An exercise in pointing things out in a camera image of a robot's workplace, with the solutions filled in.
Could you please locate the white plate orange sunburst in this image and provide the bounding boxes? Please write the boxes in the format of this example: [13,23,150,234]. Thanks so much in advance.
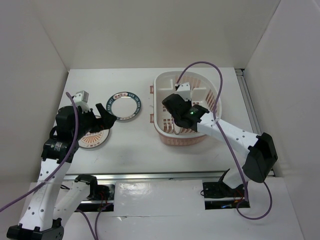
[78,129,110,149]

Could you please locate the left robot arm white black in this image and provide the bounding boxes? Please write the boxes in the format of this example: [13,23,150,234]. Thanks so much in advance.
[6,103,117,240]

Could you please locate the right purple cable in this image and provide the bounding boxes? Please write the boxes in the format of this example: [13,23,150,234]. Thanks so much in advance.
[176,61,274,221]

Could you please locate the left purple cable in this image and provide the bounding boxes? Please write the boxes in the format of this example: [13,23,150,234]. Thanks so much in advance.
[0,91,115,240]

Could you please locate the white plate red characters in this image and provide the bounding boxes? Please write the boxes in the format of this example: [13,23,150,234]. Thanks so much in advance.
[172,123,182,136]

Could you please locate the white orange plastic dish rack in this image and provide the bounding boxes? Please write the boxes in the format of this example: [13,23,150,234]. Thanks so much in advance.
[150,71,218,147]

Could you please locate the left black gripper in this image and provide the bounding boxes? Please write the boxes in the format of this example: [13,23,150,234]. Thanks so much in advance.
[72,102,116,140]

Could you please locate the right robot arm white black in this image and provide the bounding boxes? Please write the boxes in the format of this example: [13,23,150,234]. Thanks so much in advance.
[162,94,278,196]

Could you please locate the white plate dark teal rim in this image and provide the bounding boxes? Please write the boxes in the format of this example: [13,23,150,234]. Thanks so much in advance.
[106,91,142,122]

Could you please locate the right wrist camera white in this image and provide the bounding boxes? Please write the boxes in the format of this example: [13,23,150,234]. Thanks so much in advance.
[175,82,192,102]

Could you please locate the aluminium rail front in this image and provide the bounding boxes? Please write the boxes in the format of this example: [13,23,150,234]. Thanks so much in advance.
[62,168,277,183]

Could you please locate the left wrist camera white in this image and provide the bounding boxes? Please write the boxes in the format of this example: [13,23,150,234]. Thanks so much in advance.
[72,90,91,112]

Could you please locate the purple cable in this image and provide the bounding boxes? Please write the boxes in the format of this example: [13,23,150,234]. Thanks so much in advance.
[176,61,274,221]
[0,91,115,240]

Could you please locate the aluminium rail right side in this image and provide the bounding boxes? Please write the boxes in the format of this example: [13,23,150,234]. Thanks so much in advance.
[234,68,262,134]

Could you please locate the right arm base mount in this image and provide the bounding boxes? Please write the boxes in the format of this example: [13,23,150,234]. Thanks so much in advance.
[200,181,250,210]

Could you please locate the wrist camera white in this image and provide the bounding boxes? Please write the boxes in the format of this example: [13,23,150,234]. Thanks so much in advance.
[175,82,192,102]
[72,90,91,112]

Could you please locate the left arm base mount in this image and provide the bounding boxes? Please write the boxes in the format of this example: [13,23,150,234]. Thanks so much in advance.
[77,184,115,213]

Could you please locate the aluminium rail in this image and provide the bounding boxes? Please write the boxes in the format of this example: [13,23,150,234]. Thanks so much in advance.
[62,168,277,183]
[234,68,262,134]

